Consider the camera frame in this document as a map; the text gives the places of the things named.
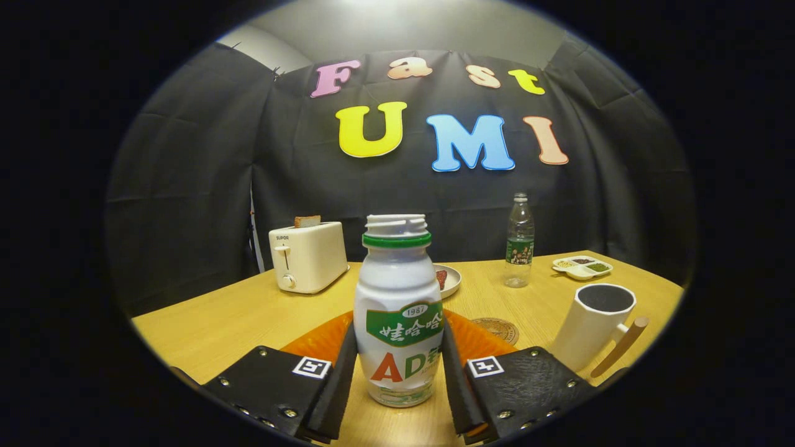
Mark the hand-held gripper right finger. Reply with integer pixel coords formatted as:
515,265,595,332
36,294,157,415
440,309,600,445

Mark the cream toaster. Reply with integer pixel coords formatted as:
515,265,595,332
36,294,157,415
268,222,350,295

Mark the round beige plate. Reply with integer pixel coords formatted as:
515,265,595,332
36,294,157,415
433,264,462,300

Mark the clear plastic water bottle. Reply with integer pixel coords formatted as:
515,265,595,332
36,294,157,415
504,192,535,288

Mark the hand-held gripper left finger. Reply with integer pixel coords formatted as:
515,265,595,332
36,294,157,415
202,310,359,443

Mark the wooden table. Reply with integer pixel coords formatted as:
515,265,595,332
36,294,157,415
132,250,685,447

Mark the white juice bottle green label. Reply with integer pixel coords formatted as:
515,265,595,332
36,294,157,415
353,214,445,408

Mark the white cup wooden handle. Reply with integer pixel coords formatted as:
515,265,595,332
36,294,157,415
550,283,650,379

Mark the white divided tray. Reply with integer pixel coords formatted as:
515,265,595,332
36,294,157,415
552,255,614,281

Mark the round cork coaster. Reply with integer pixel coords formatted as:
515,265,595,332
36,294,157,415
470,317,520,346

